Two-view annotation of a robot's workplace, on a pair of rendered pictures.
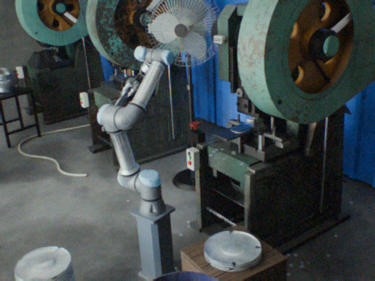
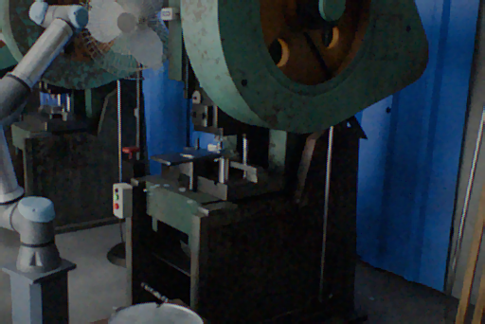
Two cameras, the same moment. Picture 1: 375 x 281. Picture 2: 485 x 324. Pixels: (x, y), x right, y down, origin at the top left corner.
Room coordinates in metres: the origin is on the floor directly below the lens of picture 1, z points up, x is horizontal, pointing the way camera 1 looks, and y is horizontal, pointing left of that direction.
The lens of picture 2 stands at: (0.38, -0.28, 1.24)
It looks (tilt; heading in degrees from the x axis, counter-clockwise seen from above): 13 degrees down; 0
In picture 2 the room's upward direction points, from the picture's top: straight up
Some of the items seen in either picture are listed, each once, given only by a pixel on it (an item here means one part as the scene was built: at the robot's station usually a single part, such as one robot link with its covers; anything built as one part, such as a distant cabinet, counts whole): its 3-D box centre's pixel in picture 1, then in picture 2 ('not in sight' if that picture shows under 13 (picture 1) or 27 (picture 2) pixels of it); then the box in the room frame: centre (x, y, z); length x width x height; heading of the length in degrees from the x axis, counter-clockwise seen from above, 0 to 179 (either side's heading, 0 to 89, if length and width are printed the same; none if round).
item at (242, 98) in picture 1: (250, 85); (214, 87); (2.63, -0.44, 1.04); 0.17 x 0.15 x 0.30; 124
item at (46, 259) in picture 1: (43, 263); not in sight; (1.99, 0.77, 0.32); 0.29 x 0.29 x 0.01
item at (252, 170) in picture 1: (302, 178); (288, 240); (2.51, -0.74, 0.45); 0.92 x 0.12 x 0.90; 124
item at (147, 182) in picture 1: (149, 183); (35, 219); (2.25, 0.19, 0.62); 0.13 x 0.12 x 0.14; 52
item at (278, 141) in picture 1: (275, 134); (248, 164); (2.51, -0.57, 0.76); 0.17 x 0.06 x 0.10; 34
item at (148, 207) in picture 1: (152, 202); (38, 251); (2.25, 0.19, 0.50); 0.15 x 0.15 x 0.10
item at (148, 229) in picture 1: (155, 242); (41, 323); (2.25, 0.19, 0.23); 0.19 x 0.19 x 0.45; 49
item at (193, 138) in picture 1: (197, 143); (134, 180); (2.78, -0.11, 0.62); 0.10 x 0.06 x 0.20; 34
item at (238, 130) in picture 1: (234, 140); (185, 171); (2.56, -0.33, 0.72); 0.25 x 0.14 x 0.14; 124
